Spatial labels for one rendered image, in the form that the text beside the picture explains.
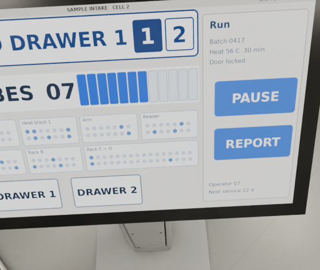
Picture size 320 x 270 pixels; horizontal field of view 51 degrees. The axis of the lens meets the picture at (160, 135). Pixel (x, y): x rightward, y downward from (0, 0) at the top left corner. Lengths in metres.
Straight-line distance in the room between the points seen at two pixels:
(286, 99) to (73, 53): 0.26
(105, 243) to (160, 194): 1.00
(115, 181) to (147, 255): 0.98
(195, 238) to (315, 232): 0.51
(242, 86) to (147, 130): 0.13
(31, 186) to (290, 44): 0.37
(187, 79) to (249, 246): 1.16
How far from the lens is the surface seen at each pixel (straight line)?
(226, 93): 0.41
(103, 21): 0.39
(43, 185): 0.48
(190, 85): 0.40
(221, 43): 0.40
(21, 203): 0.50
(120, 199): 0.47
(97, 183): 0.46
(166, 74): 0.40
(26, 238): 1.58
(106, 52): 0.40
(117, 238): 1.44
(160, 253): 1.41
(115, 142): 0.43
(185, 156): 0.43
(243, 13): 0.40
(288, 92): 0.43
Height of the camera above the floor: 1.43
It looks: 62 degrees down
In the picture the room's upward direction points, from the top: 3 degrees counter-clockwise
